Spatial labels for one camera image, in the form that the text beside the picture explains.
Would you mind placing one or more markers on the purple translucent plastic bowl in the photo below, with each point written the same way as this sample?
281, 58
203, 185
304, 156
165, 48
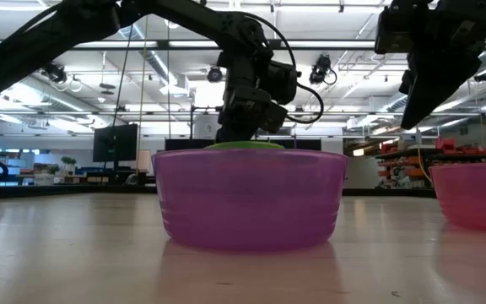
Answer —
247, 198

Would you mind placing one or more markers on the shelf unit with orange bins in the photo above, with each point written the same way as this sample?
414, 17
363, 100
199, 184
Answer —
403, 169

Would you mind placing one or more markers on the green plastic bowl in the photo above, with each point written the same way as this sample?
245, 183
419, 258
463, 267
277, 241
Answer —
245, 145

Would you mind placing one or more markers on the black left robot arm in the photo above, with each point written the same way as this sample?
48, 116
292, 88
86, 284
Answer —
36, 38

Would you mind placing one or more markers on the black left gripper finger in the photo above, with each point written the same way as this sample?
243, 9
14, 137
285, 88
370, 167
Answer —
234, 133

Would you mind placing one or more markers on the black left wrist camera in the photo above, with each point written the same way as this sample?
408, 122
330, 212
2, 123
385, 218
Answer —
285, 82

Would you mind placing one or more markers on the small green potted plant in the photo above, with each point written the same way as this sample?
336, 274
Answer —
68, 161

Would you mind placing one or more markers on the black ceiling camera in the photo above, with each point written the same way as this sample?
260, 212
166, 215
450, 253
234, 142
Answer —
55, 72
321, 69
484, 76
214, 74

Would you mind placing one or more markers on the black computer monitor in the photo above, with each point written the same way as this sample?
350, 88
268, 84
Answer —
114, 143

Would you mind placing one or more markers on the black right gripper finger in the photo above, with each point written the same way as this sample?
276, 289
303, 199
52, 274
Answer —
437, 80

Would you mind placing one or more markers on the pink translucent plastic bowl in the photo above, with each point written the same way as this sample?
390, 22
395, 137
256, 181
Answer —
479, 194

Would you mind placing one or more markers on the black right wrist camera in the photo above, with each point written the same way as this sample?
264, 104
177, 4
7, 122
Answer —
395, 34

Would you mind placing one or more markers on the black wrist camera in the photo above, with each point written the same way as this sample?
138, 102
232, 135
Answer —
285, 82
395, 34

